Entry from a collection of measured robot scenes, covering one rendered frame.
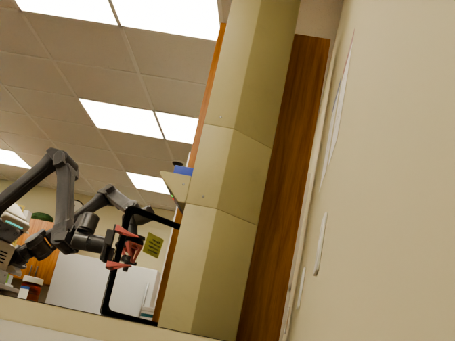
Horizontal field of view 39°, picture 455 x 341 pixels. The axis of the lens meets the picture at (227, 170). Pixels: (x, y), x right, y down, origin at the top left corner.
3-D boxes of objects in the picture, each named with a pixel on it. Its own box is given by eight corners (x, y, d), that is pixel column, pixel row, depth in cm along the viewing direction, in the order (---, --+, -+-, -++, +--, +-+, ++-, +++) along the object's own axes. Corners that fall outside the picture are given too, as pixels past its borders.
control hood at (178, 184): (194, 224, 251) (200, 200, 254) (185, 202, 221) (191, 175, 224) (166, 219, 253) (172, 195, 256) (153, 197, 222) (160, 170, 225)
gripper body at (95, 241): (112, 229, 207) (90, 225, 207) (104, 260, 204) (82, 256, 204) (116, 233, 213) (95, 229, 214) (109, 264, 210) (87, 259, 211)
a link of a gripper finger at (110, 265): (133, 249, 204) (104, 243, 205) (127, 270, 202) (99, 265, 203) (137, 253, 211) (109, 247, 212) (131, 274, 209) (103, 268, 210)
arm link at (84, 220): (66, 254, 215) (51, 240, 210) (77, 225, 222) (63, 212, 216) (94, 253, 210) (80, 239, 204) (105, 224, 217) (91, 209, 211)
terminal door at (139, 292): (168, 331, 238) (191, 228, 250) (99, 314, 219) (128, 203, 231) (166, 331, 238) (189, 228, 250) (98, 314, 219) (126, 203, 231)
